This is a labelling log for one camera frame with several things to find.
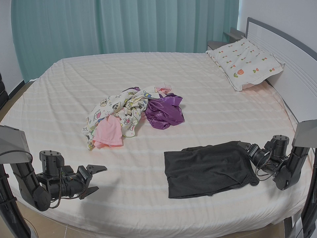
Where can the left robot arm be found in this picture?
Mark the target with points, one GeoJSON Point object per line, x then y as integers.
{"type": "Point", "coordinates": [24, 180]}

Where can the pale pink garment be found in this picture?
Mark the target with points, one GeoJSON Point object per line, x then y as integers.
{"type": "Point", "coordinates": [163, 90]}

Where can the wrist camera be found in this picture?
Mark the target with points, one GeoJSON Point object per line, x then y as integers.
{"type": "Point", "coordinates": [68, 172]}
{"type": "Point", "coordinates": [269, 146]}

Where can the blue-green curtain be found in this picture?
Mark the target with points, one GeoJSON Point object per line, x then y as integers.
{"type": "Point", "coordinates": [123, 21]}

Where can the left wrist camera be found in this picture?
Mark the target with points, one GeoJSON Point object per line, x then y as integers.
{"type": "Point", "coordinates": [68, 172]}

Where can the grey bedside table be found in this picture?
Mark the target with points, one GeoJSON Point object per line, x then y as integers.
{"type": "Point", "coordinates": [215, 45]}

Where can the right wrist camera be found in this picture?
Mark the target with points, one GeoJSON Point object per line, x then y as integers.
{"type": "Point", "coordinates": [269, 146]}

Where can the bed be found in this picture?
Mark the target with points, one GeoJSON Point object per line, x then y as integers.
{"type": "Point", "coordinates": [198, 83]}

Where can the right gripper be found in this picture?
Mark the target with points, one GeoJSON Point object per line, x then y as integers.
{"type": "Point", "coordinates": [262, 160]}

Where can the purple satin garment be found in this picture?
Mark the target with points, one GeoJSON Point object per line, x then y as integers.
{"type": "Point", "coordinates": [163, 113]}

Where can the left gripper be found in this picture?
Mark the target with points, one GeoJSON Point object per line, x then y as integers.
{"type": "Point", "coordinates": [71, 187]}

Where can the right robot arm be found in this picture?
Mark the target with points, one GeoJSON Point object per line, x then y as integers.
{"type": "Point", "coordinates": [281, 147]}

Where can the white printed pillow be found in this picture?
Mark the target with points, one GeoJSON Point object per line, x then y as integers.
{"type": "Point", "coordinates": [242, 63]}

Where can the white printed pyjama top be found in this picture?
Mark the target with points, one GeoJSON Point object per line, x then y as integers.
{"type": "Point", "coordinates": [111, 108]}

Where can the black T-shirt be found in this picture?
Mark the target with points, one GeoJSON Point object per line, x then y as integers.
{"type": "Point", "coordinates": [205, 167]}

